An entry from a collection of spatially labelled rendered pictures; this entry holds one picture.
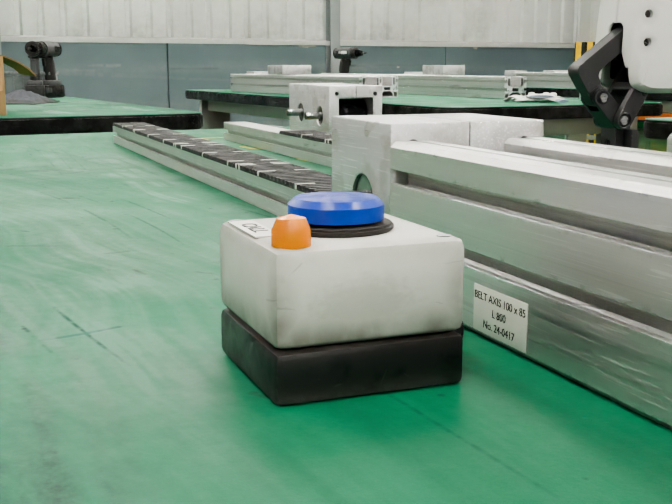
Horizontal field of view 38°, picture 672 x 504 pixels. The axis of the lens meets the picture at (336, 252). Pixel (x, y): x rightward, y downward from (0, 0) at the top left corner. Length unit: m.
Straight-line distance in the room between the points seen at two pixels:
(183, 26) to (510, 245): 11.75
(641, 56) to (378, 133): 0.20
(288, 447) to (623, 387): 0.13
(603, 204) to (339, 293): 0.10
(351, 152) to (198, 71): 11.61
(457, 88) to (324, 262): 3.71
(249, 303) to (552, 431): 0.13
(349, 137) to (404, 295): 0.23
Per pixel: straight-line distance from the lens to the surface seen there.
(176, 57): 12.11
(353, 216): 0.39
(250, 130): 1.56
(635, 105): 0.69
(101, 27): 11.86
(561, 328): 0.41
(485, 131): 0.57
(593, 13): 8.92
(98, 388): 0.40
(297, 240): 0.36
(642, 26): 0.68
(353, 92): 1.54
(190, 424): 0.36
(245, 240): 0.39
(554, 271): 0.41
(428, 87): 4.25
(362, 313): 0.37
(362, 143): 0.58
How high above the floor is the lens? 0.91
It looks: 11 degrees down
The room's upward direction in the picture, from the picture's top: straight up
